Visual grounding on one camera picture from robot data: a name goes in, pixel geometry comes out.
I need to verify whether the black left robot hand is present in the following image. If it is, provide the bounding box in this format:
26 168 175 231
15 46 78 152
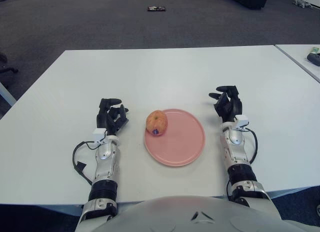
96 98 130 137

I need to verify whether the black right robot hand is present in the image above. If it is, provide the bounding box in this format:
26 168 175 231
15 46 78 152
208 85 244 123

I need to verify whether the pink round plate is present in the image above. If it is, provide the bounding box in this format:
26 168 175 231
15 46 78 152
143 108 206 167

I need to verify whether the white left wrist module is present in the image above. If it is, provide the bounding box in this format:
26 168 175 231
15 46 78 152
92 128 108 145

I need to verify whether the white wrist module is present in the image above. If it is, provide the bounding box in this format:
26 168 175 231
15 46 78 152
234 114 251 132
92 128 108 145

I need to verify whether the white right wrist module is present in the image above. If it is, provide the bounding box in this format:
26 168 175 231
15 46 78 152
234 114 251 132

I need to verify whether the dark grey handheld controller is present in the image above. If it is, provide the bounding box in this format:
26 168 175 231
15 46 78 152
306 52 320 67

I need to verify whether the white table leg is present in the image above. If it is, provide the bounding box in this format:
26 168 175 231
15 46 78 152
0 81 17 107

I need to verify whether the black office chair base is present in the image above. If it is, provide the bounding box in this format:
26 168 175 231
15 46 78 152
0 51 19 75

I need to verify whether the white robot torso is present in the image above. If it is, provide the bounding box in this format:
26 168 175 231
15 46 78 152
76 195 310 232

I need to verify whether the small grey robot dog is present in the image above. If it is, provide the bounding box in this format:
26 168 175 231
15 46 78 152
292 0 315 8

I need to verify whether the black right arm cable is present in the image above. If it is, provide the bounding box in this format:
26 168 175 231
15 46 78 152
243 128 258 164

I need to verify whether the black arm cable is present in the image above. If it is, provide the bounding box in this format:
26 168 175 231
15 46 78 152
243 128 258 164
72 141 97 187

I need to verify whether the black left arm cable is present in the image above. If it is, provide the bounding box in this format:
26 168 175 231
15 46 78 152
72 141 97 187

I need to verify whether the white table frame beam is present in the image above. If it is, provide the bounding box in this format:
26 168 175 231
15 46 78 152
266 184 320 198

